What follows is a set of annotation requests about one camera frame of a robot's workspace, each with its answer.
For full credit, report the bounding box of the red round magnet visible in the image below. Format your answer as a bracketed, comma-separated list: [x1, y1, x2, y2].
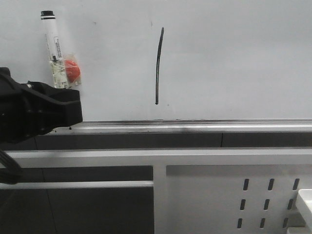
[64, 59, 80, 83]

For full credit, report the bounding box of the white whiteboard marker pen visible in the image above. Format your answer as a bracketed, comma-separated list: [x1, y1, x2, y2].
[40, 10, 70, 89]

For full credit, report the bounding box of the white perforated metal frame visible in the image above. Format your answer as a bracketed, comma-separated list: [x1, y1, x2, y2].
[0, 148, 312, 234]

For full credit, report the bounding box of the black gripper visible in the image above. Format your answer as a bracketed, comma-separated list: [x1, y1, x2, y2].
[0, 67, 83, 143]

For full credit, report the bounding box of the aluminium whiteboard marker tray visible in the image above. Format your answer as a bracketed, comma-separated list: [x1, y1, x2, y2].
[48, 119, 312, 136]

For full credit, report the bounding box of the large white whiteboard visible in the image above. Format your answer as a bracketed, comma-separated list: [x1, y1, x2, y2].
[0, 0, 312, 121]

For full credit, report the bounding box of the white plastic bin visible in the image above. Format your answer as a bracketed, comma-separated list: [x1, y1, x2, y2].
[295, 189, 312, 231]

